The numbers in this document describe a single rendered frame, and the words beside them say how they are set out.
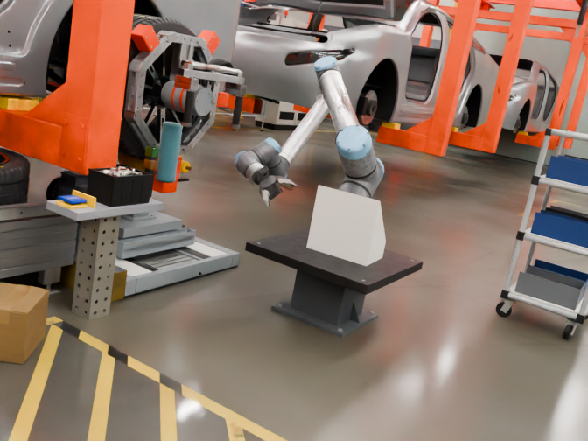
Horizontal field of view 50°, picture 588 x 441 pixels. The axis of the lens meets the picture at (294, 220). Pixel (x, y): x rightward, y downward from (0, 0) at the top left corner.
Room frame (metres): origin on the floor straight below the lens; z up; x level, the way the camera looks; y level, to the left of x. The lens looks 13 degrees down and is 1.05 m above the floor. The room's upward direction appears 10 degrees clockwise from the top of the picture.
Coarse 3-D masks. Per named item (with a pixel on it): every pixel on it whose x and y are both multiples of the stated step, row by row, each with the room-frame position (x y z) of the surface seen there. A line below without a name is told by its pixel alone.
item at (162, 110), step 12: (168, 48) 3.12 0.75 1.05; (168, 60) 3.20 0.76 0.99; (156, 72) 2.90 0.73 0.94; (168, 72) 2.98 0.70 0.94; (144, 84) 2.84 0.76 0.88; (144, 96) 2.88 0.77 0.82; (156, 108) 2.92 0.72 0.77; (168, 108) 3.01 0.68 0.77; (144, 120) 2.89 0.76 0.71; (156, 120) 3.19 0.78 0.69; (168, 120) 3.17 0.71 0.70; (180, 120) 3.14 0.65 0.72; (192, 120) 3.12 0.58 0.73; (156, 132) 3.10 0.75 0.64
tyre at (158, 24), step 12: (132, 24) 2.81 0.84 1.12; (156, 24) 2.84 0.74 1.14; (168, 24) 2.90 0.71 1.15; (180, 24) 2.97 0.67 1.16; (192, 36) 3.05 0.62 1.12; (132, 48) 2.73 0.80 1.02; (204, 84) 3.16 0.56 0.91; (120, 132) 2.72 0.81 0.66; (132, 132) 2.78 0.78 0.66; (120, 144) 2.77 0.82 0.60; (132, 144) 2.79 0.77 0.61; (132, 156) 2.85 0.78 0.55; (144, 156) 2.86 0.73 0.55
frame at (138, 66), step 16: (160, 32) 2.82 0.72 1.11; (176, 32) 2.83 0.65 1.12; (160, 48) 2.77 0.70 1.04; (144, 64) 2.68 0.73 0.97; (128, 80) 2.69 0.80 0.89; (144, 80) 2.70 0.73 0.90; (208, 80) 3.12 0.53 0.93; (128, 96) 2.69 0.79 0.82; (128, 112) 2.68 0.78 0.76; (144, 128) 2.73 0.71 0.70; (192, 128) 3.07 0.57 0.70; (208, 128) 3.10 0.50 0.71; (144, 144) 2.80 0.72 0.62; (192, 144) 3.02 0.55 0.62
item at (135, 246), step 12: (180, 228) 3.13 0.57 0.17; (120, 240) 2.77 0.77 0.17; (132, 240) 2.83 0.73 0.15; (144, 240) 2.83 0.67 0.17; (156, 240) 2.90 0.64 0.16; (168, 240) 2.97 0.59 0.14; (180, 240) 3.05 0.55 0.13; (192, 240) 3.14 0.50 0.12; (120, 252) 2.73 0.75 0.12; (132, 252) 2.77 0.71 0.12; (144, 252) 2.84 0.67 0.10
